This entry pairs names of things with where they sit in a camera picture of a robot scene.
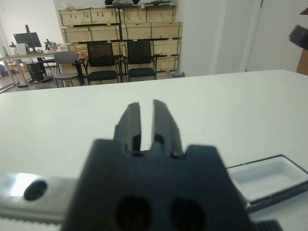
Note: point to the wooden office desk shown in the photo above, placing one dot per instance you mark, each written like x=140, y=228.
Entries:
x=24, y=55

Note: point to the black computer monitor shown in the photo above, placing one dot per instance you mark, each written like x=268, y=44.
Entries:
x=27, y=39

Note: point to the black computer tower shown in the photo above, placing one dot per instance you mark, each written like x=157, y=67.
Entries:
x=36, y=71

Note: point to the black box white insert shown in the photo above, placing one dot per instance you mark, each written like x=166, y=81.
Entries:
x=267, y=178

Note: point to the black slim camera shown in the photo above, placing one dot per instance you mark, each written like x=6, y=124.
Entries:
x=299, y=36

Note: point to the wooden shipping crate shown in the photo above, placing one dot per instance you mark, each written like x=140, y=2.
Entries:
x=154, y=30
x=77, y=48
x=149, y=15
x=167, y=47
x=167, y=64
x=91, y=33
x=89, y=16

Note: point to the grey round chair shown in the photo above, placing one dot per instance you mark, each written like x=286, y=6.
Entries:
x=65, y=57

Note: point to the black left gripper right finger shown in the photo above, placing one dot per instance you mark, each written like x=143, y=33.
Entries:
x=166, y=125

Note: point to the black mesh office chair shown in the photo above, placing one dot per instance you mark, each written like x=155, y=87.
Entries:
x=99, y=55
x=139, y=53

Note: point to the brown wooden board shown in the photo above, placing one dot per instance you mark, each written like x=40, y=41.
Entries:
x=303, y=61

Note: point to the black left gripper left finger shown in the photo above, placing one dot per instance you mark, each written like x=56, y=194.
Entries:
x=127, y=127

